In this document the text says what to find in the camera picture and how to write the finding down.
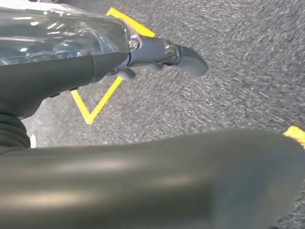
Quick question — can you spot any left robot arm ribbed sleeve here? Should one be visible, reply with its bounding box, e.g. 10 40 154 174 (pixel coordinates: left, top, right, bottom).
0 112 32 150

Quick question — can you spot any yellow floor tape square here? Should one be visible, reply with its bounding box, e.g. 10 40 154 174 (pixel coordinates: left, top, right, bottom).
70 7 155 125

